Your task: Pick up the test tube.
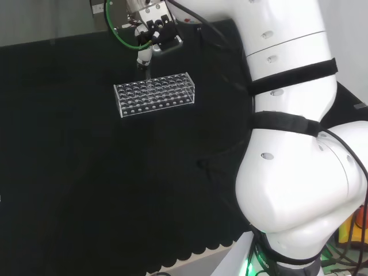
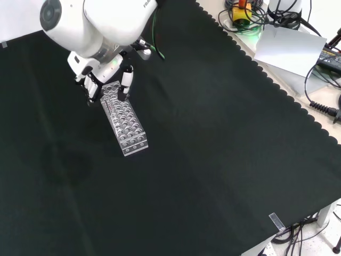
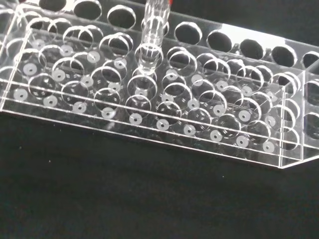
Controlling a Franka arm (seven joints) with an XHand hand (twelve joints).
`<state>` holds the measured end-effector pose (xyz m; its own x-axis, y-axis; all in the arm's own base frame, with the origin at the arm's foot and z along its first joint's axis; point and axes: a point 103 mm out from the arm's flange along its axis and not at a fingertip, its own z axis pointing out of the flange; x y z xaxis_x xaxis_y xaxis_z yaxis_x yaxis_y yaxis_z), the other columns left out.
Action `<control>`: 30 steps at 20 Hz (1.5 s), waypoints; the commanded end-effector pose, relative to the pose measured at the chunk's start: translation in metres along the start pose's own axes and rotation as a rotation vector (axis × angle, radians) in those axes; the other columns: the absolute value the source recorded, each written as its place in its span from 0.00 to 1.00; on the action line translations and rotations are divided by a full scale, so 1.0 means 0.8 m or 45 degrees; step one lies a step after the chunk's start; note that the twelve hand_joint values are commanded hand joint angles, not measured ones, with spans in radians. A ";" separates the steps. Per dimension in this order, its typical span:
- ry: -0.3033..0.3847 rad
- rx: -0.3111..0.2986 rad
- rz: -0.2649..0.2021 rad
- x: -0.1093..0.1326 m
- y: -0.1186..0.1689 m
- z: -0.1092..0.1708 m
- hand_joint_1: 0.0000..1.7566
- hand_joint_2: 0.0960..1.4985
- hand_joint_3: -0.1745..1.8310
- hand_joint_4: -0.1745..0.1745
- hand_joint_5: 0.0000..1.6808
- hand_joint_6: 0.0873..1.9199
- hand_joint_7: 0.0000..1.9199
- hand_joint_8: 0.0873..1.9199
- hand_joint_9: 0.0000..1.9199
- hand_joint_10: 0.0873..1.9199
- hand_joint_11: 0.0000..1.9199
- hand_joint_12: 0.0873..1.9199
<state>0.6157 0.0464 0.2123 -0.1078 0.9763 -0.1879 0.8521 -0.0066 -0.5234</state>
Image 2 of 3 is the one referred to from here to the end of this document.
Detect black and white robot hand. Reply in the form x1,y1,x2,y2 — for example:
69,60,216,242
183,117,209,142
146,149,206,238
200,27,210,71
67,52,134,106

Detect black bench cloth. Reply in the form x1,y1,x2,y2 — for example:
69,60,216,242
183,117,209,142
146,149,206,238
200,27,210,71
0,0,341,256

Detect clear glass test tube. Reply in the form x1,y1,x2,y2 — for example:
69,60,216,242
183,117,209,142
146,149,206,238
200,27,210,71
101,97,116,122

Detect black tripod leg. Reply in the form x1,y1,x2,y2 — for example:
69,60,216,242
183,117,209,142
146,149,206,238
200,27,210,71
331,204,341,253

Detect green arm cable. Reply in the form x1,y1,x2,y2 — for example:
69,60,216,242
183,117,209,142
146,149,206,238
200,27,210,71
151,5,166,61

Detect black cables under table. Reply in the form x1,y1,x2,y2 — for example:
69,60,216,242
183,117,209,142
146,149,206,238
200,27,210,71
271,217,331,256

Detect black tripod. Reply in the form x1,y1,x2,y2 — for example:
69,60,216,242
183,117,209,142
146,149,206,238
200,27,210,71
326,26,341,54

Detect white table leg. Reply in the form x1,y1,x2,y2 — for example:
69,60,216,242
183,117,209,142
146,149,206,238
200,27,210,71
318,201,337,228

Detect yellow stop button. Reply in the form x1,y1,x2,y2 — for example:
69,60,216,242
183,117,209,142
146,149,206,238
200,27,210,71
231,0,253,28

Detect yellow and black device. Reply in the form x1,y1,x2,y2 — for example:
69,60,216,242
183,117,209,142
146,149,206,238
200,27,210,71
316,44,341,73

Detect clear test tube rack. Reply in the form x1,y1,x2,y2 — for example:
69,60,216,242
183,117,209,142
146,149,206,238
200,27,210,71
100,82,149,157

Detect black coiled cable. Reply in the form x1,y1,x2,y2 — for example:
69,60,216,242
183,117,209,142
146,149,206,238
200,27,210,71
303,62,341,124

